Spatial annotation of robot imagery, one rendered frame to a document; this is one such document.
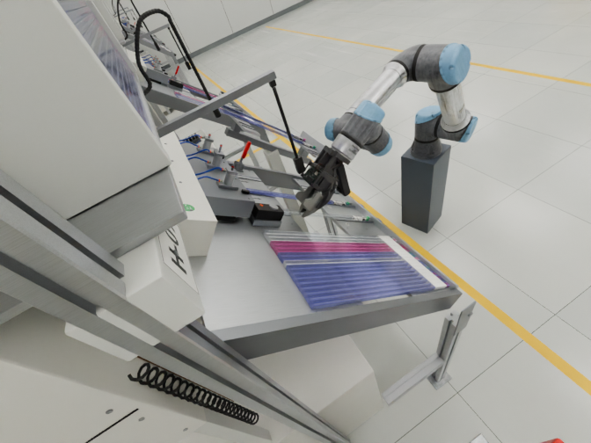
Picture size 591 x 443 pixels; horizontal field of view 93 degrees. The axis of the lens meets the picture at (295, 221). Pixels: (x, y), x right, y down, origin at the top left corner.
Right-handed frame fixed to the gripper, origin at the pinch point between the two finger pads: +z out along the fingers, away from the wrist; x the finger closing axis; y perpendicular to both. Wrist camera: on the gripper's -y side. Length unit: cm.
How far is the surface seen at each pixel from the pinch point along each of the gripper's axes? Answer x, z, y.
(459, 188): -35, -51, -144
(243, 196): 4.0, 1.4, 24.1
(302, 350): 21.1, 36.2, -14.8
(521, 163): -25, -89, -168
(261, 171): -30.1, 1.3, 1.7
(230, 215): 5.9, 6.4, 25.3
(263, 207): 6.1, 1.4, 18.8
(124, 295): 42, -1, 52
